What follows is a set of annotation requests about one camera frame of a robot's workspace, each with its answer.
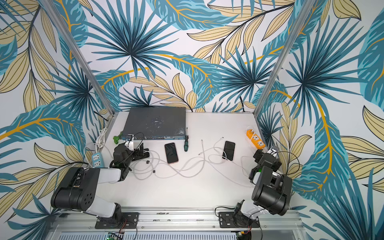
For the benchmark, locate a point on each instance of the right aluminium corner post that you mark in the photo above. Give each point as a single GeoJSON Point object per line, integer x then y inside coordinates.
{"type": "Point", "coordinates": [286, 48]}

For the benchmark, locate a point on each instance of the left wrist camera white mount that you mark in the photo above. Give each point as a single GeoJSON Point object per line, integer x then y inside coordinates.
{"type": "Point", "coordinates": [129, 141]}

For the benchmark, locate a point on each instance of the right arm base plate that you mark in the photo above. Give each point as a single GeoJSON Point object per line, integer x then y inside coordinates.
{"type": "Point", "coordinates": [232, 220]}

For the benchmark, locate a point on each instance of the light blue power strip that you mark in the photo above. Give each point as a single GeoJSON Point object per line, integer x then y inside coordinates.
{"type": "Point", "coordinates": [97, 160]}

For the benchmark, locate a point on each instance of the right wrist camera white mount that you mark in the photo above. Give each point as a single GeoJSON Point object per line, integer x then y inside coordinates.
{"type": "Point", "coordinates": [273, 151]}

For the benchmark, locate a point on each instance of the green clamp tool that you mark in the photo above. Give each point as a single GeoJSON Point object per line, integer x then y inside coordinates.
{"type": "Point", "coordinates": [117, 138]}

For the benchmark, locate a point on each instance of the orange power strip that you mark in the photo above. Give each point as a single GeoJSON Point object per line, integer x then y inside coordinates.
{"type": "Point", "coordinates": [254, 140]}

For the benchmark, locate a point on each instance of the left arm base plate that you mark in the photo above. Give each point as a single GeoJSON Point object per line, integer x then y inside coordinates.
{"type": "Point", "coordinates": [118, 221]}

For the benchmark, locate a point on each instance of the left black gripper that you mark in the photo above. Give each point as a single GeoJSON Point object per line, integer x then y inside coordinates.
{"type": "Point", "coordinates": [135, 152]}

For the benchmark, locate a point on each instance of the left aluminium corner post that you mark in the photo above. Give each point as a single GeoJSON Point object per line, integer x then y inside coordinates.
{"type": "Point", "coordinates": [56, 18]}

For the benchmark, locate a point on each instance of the aluminium corner post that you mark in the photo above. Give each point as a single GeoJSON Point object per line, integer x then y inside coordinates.
{"type": "Point", "coordinates": [56, 18]}
{"type": "Point", "coordinates": [286, 48]}

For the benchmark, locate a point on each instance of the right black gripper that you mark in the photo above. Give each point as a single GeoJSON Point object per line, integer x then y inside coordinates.
{"type": "Point", "coordinates": [261, 155]}

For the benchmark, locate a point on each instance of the grey network switch box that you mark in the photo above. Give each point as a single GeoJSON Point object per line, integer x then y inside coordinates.
{"type": "Point", "coordinates": [156, 123]}

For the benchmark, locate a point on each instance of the green handled screwdriver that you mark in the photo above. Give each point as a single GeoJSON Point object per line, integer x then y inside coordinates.
{"type": "Point", "coordinates": [186, 144]}

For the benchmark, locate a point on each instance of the pink-edged black phone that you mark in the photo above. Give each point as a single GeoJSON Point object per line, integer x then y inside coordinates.
{"type": "Point", "coordinates": [171, 153]}

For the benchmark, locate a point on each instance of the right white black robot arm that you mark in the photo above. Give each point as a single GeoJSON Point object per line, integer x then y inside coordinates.
{"type": "Point", "coordinates": [272, 191]}

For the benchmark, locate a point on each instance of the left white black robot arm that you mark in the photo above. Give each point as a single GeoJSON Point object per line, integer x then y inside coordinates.
{"type": "Point", "coordinates": [77, 190]}

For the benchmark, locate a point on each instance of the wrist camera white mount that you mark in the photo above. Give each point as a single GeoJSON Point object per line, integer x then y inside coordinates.
{"type": "Point", "coordinates": [273, 151]}
{"type": "Point", "coordinates": [129, 141]}

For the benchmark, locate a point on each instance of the aluminium front rail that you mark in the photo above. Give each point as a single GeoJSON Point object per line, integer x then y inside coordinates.
{"type": "Point", "coordinates": [180, 224]}

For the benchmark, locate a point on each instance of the white-edged black phone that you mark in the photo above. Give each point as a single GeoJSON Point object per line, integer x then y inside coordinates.
{"type": "Point", "coordinates": [228, 151]}

